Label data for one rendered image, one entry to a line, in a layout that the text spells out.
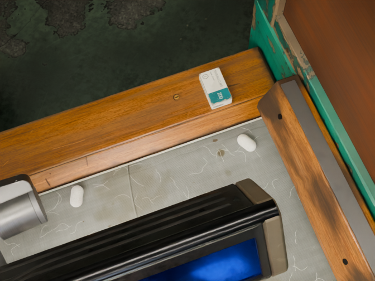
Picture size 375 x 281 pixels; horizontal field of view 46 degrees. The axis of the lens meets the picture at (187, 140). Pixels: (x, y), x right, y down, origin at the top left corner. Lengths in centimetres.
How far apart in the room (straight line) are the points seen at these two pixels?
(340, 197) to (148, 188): 29
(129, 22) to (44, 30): 33
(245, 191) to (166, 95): 42
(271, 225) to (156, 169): 42
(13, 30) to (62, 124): 119
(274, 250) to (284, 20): 42
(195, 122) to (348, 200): 27
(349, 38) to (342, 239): 25
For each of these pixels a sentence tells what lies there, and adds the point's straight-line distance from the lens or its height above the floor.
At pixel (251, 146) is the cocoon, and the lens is 70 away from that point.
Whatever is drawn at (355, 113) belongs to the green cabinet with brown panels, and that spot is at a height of 92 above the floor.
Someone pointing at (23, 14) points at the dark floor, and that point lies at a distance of 194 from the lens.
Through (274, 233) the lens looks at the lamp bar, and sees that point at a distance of 32.
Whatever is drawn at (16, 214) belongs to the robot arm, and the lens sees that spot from 59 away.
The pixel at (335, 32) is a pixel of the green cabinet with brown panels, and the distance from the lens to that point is 56.
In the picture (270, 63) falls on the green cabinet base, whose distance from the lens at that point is 76.
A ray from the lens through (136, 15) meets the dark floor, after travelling 181.
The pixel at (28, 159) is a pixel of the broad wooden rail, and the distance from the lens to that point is 75.
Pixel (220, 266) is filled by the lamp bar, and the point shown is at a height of 108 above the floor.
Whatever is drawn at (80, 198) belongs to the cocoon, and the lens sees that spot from 71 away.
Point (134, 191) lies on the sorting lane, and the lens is 71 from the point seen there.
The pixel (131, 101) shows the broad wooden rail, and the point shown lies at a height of 76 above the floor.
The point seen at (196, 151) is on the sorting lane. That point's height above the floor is 74.
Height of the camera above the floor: 141
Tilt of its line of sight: 68 degrees down
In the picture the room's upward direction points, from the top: 8 degrees counter-clockwise
